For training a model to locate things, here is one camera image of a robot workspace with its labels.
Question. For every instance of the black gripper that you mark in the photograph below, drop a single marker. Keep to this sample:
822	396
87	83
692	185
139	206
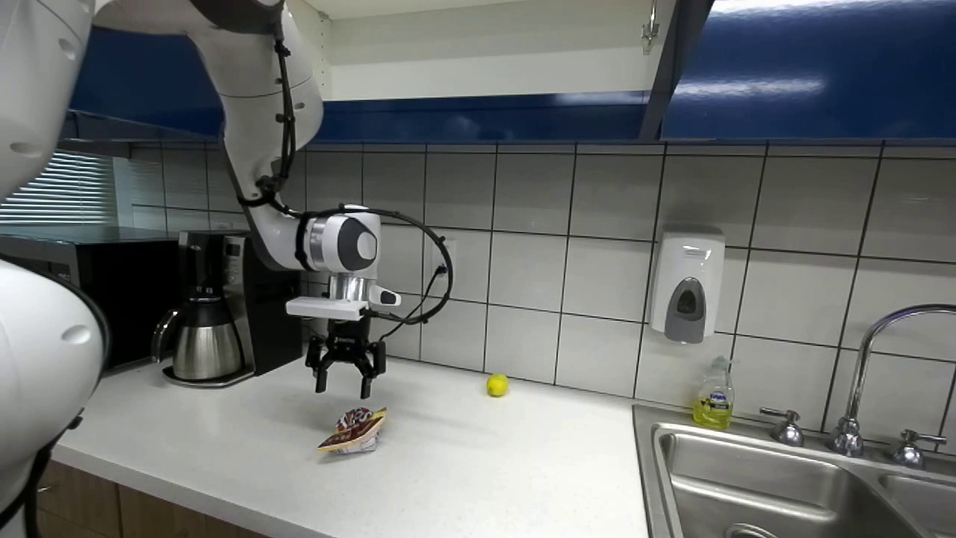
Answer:
347	342

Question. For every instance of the fritos snack pack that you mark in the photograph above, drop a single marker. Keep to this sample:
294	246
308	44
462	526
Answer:
354	432

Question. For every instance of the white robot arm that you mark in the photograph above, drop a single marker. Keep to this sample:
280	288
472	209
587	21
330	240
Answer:
257	94

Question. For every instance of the wooden lower cabinet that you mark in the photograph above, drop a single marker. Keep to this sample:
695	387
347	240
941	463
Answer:
85	506

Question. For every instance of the blue upper cabinet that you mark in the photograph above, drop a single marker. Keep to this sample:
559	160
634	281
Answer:
575	70

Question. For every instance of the blue cabinet door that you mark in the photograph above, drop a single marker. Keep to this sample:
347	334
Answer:
671	34

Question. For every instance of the steel coffee carafe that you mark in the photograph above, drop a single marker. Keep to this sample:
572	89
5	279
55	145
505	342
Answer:
199	342

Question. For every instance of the yellow lemon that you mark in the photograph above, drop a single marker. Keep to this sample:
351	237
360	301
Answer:
498	384

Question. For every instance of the black coffee maker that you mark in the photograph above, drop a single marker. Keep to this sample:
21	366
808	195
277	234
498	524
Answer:
256	294

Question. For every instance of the black microwave oven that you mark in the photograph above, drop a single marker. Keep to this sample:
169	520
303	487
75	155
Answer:
129	279

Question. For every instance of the white soap dispenser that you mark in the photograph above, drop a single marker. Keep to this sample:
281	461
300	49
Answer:
684	294

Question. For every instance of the stainless steel sink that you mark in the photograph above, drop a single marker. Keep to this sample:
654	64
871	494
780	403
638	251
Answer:
747	484

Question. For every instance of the yellow dish soap bottle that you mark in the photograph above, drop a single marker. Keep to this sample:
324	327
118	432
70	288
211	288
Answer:
711	403

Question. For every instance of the chrome sink faucet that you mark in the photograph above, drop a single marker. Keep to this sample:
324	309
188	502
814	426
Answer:
855	384

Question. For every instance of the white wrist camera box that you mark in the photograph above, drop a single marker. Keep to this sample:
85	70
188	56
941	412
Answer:
335	309

